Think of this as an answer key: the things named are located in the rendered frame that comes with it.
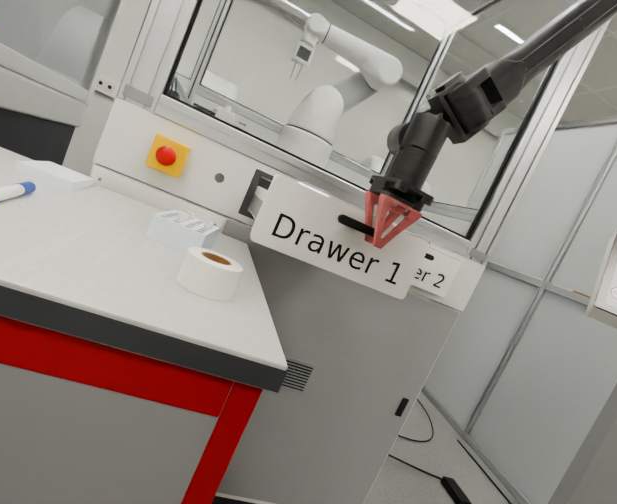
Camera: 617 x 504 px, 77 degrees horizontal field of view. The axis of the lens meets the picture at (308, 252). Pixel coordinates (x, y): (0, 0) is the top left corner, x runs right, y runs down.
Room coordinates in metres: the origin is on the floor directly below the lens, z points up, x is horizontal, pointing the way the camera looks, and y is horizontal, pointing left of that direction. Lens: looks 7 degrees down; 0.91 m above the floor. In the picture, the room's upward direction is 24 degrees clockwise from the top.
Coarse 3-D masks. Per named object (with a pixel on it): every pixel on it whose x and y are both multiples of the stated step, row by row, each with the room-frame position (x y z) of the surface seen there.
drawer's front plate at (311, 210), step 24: (288, 192) 0.59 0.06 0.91; (312, 192) 0.60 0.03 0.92; (264, 216) 0.59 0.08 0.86; (312, 216) 0.61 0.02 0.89; (336, 216) 0.62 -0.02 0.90; (360, 216) 0.63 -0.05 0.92; (264, 240) 0.59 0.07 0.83; (288, 240) 0.60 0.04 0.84; (312, 240) 0.61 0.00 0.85; (336, 240) 0.62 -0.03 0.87; (360, 240) 0.63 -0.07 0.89; (408, 240) 0.66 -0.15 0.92; (312, 264) 0.62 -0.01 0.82; (336, 264) 0.63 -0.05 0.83; (360, 264) 0.64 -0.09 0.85; (384, 264) 0.65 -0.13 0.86; (408, 264) 0.66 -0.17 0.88; (384, 288) 0.66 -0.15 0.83; (408, 288) 0.67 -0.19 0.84
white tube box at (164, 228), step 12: (156, 216) 0.57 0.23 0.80; (168, 216) 0.61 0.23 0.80; (156, 228) 0.57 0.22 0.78; (168, 228) 0.57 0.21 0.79; (180, 228) 0.58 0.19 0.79; (192, 228) 0.59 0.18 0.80; (204, 228) 0.64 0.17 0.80; (216, 228) 0.69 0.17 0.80; (156, 240) 0.57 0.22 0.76; (168, 240) 0.58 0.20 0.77; (180, 240) 0.58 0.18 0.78; (192, 240) 0.58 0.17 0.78; (204, 240) 0.59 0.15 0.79
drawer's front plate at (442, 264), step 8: (440, 256) 1.05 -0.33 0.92; (448, 256) 1.05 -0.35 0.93; (424, 264) 1.04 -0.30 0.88; (432, 264) 1.04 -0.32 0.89; (440, 264) 1.05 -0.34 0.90; (448, 264) 1.06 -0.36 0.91; (456, 264) 1.06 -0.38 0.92; (424, 272) 1.04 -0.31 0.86; (432, 272) 1.05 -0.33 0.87; (440, 272) 1.05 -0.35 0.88; (448, 272) 1.06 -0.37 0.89; (456, 272) 1.07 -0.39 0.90; (416, 280) 1.04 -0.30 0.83; (424, 280) 1.04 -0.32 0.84; (432, 280) 1.05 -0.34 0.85; (440, 280) 1.06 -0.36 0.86; (448, 280) 1.06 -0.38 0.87; (424, 288) 1.05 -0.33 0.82; (432, 288) 1.05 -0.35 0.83; (440, 288) 1.06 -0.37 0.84; (448, 288) 1.07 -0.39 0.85; (440, 296) 1.06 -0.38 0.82
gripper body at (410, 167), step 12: (396, 156) 0.59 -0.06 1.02; (408, 156) 0.58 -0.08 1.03; (420, 156) 0.57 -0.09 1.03; (432, 156) 0.58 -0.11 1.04; (396, 168) 0.58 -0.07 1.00; (408, 168) 0.57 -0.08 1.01; (420, 168) 0.57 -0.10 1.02; (372, 180) 0.64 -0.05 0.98; (396, 180) 0.55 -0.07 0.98; (408, 180) 0.57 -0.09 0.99; (420, 180) 0.58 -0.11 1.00; (408, 192) 0.59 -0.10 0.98; (420, 192) 0.55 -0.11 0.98
